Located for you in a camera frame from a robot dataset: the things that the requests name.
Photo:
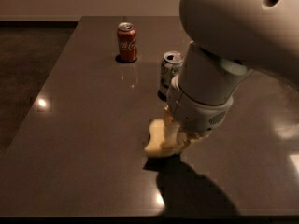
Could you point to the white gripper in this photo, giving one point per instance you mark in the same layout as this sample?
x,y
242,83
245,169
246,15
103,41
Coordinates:
x,y
195,115

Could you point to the yellow wavy sponge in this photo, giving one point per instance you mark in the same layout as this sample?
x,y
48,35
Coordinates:
x,y
154,148

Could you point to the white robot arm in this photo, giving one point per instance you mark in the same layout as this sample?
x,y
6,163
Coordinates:
x,y
229,40

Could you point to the green white soda can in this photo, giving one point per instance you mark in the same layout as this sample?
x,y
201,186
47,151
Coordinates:
x,y
170,67

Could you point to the red cola can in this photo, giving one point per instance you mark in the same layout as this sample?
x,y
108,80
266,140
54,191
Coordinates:
x,y
126,34

